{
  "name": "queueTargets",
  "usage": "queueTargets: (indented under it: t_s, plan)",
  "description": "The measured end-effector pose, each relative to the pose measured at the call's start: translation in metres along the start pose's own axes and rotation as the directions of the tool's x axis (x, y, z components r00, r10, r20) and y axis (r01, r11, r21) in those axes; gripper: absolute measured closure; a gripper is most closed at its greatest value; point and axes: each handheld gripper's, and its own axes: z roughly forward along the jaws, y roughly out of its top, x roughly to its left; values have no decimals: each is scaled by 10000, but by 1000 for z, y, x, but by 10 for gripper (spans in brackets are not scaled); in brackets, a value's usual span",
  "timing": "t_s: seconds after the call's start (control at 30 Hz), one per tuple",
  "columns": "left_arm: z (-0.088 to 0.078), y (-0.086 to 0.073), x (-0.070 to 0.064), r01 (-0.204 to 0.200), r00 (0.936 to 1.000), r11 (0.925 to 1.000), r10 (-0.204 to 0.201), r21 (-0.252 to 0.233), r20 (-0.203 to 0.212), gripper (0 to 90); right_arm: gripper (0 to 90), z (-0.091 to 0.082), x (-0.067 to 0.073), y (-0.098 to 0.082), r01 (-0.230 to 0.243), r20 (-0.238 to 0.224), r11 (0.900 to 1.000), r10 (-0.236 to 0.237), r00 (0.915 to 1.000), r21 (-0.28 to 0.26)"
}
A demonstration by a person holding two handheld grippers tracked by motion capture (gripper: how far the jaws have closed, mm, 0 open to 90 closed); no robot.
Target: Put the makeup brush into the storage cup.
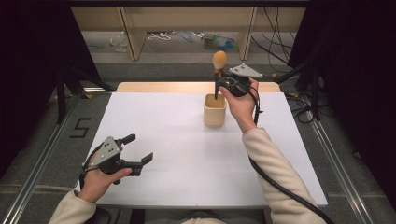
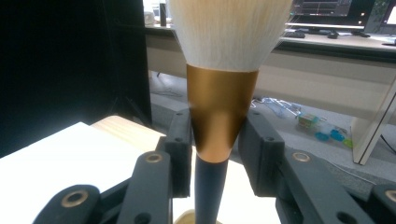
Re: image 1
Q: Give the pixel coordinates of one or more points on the person's left hand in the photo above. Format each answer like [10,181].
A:
[99,183]

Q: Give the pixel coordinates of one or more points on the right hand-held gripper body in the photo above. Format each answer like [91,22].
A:
[241,73]

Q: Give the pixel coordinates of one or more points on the person's right hand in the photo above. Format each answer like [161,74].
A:
[243,107]

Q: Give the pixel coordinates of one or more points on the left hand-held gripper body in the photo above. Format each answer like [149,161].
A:
[107,152]

